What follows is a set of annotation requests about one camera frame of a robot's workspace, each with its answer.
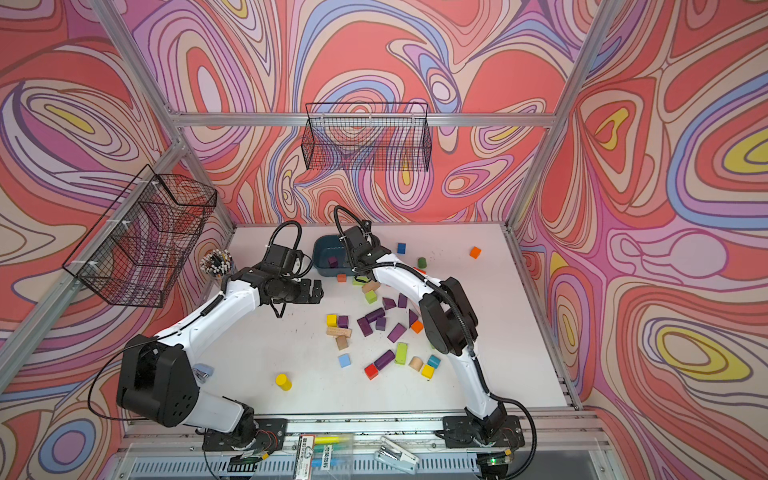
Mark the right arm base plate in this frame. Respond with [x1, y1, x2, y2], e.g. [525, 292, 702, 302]
[436, 415, 526, 451]

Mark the natural wood block rear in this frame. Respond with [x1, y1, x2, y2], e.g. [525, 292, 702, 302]
[362, 281, 381, 293]

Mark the light green rectangular block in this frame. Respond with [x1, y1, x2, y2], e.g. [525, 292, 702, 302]
[395, 342, 408, 365]

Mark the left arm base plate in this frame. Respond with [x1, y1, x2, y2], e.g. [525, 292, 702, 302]
[202, 417, 288, 453]

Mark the natural wood small block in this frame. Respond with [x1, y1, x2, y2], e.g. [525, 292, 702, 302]
[335, 336, 349, 351]

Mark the purple brick centre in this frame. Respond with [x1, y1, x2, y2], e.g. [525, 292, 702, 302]
[387, 323, 408, 343]

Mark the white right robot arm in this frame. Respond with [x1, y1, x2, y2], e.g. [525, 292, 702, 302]
[337, 222, 507, 446]

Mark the black wire basket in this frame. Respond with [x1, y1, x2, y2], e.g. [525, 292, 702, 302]
[301, 101, 432, 172]
[62, 165, 218, 308]

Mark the black wire basket back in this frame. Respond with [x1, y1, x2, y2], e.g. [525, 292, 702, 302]
[301, 101, 432, 172]

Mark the purple long brick front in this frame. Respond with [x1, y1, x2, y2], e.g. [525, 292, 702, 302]
[374, 350, 396, 371]

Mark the pen holder cup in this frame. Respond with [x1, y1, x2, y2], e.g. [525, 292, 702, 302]
[199, 249, 233, 279]

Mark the red wooden cube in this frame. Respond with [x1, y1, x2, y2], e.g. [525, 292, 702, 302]
[364, 364, 379, 380]

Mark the marker box front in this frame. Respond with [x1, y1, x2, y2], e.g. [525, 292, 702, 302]
[292, 434, 354, 480]

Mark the yellow small cube front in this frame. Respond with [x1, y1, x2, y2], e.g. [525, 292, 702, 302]
[421, 365, 435, 380]

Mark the natural wood cylinder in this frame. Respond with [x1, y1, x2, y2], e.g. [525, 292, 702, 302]
[409, 357, 423, 372]

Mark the yellow wooden cylinder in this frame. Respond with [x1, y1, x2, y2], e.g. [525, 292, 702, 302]
[275, 373, 293, 391]

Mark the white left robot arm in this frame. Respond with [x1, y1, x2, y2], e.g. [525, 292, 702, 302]
[116, 244, 323, 448]

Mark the teal plastic storage bin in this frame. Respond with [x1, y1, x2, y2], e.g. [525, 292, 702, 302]
[312, 235, 353, 277]

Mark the teal small cube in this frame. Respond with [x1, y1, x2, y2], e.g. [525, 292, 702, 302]
[427, 355, 441, 369]

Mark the black wire basket left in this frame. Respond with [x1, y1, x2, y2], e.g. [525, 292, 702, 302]
[62, 165, 218, 308]

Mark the natural wood long block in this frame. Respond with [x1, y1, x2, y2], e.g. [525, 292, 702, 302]
[326, 327, 352, 338]

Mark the clear plastic stapler front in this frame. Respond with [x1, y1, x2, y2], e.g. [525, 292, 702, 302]
[374, 437, 420, 475]

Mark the purple brick tilted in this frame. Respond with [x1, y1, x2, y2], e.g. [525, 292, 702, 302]
[357, 317, 373, 337]

